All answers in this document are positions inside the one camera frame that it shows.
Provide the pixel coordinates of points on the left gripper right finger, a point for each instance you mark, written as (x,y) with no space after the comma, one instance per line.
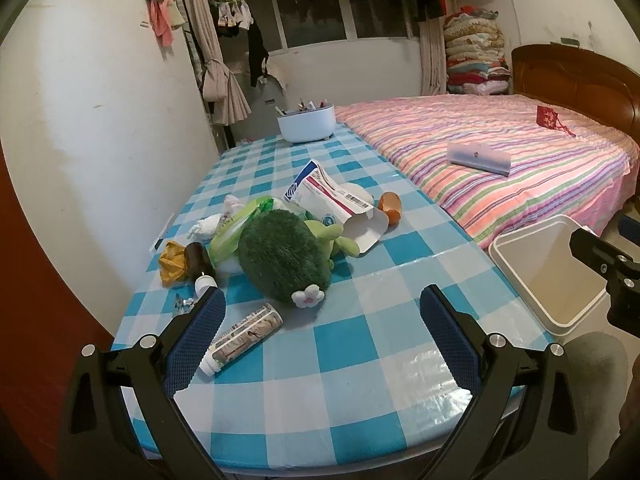
(525,419)

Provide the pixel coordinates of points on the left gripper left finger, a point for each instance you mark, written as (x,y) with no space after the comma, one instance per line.
(97,439)

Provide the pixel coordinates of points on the printed cylindrical tube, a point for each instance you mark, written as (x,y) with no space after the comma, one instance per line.
(239,338)

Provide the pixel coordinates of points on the yellow snack wrapper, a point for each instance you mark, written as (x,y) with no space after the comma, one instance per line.
(172,264)

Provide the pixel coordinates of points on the brown glass bottle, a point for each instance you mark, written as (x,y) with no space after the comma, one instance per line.
(199,270)

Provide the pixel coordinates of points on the green snack plastic bag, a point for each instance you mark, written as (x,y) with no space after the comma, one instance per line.
(225,241)

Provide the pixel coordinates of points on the white tissue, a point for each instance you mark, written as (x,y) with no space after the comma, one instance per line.
(204,230)

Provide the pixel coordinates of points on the green plush hedgehog toy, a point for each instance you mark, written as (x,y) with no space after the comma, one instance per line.
(289,259)

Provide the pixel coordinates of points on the white red paper mail bag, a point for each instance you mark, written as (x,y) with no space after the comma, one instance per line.
(316,192)

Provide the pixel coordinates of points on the small knotted plastic bag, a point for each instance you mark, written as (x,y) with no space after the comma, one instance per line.
(231,205)

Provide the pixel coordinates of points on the white fluffy plush toy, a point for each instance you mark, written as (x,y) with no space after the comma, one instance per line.
(358,191)

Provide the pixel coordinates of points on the white storage bin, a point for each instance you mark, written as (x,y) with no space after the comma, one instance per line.
(537,261)

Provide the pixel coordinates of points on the striped pink bed cover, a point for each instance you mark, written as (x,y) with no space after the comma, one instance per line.
(588,177)

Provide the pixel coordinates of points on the small foil wrapper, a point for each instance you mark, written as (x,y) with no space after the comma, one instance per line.
(182,305)

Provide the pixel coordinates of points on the red pouch on bed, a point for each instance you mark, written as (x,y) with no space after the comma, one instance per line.
(547,117)

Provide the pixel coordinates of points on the lavender pencil case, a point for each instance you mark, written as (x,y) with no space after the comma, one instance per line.
(480,157)

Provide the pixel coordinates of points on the blue checkered tablecloth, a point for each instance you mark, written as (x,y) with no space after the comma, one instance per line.
(357,381)

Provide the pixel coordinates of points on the wooden bed headboard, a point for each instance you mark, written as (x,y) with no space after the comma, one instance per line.
(591,84)

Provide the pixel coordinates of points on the stack of folded quilts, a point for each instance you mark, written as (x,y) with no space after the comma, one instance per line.
(475,53)

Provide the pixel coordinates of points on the right beige curtain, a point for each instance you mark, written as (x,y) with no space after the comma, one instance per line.
(433,57)

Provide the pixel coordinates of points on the beige tied curtain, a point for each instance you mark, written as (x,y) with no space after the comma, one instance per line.
(220,86)

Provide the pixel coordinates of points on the white oval pen holder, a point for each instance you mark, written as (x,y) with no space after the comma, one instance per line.
(308,125)

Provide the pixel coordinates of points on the laundry clip hanger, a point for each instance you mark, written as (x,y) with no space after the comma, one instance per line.
(233,14)

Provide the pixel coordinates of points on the wall power outlet strip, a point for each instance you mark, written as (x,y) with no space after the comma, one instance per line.
(162,234)

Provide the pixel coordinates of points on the pink cloth on wall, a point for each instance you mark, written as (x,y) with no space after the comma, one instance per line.
(164,17)

